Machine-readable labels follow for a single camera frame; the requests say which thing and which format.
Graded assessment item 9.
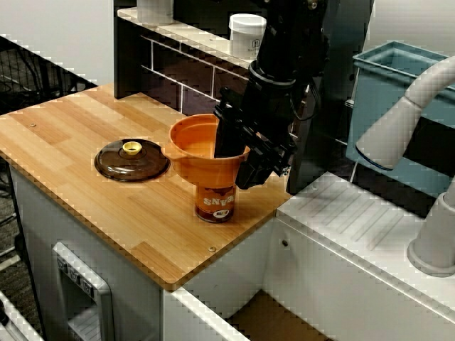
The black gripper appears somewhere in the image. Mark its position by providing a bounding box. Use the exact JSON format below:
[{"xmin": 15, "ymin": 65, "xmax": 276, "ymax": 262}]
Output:
[{"xmin": 213, "ymin": 81, "xmax": 298, "ymax": 191}]

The orange plastic pot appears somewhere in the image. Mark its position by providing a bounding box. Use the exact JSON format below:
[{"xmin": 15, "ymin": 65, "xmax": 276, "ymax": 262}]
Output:
[{"xmin": 161, "ymin": 113, "xmax": 252, "ymax": 189}]

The brown lid with yellow knob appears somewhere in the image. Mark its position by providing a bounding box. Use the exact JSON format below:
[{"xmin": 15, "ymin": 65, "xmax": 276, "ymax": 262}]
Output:
[{"xmin": 94, "ymin": 139, "xmax": 171, "ymax": 183}]

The brown beans can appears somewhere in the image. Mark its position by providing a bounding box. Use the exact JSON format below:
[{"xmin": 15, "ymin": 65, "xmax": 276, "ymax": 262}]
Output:
[{"xmin": 194, "ymin": 183, "xmax": 237, "ymax": 224}]

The white labelled jar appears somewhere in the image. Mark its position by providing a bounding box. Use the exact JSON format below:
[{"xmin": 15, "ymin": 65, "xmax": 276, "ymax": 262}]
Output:
[{"xmin": 228, "ymin": 13, "xmax": 268, "ymax": 58}]

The dark upright panel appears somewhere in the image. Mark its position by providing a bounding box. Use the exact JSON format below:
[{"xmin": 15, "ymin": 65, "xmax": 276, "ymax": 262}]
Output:
[{"xmin": 286, "ymin": 0, "xmax": 377, "ymax": 195}]

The teal plastic bin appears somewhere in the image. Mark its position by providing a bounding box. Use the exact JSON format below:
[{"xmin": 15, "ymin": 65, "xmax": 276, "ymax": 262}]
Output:
[{"xmin": 346, "ymin": 40, "xmax": 455, "ymax": 200}]

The grey curved faucet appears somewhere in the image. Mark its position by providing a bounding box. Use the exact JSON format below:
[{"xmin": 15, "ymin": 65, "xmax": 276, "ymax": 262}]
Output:
[{"xmin": 355, "ymin": 55, "xmax": 455, "ymax": 278}]

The white sink unit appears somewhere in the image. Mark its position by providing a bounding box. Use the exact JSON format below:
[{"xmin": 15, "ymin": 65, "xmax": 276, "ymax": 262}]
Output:
[{"xmin": 163, "ymin": 172, "xmax": 455, "ymax": 341}]

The white plastic jar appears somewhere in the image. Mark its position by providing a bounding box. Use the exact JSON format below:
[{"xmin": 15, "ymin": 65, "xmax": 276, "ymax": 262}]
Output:
[{"xmin": 136, "ymin": 0, "xmax": 176, "ymax": 25}]

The grey dispenser panel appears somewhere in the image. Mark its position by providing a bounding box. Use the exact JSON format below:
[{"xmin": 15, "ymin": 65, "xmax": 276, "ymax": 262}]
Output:
[{"xmin": 52, "ymin": 241, "xmax": 115, "ymax": 341}]

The white kitchen cabinet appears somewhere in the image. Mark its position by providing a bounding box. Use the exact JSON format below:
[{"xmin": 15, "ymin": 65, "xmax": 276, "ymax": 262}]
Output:
[{"xmin": 9, "ymin": 156, "xmax": 165, "ymax": 341}]

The aluminium frame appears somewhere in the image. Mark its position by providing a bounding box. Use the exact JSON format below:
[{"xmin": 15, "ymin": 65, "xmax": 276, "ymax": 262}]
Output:
[{"xmin": 0, "ymin": 289, "xmax": 38, "ymax": 341}]

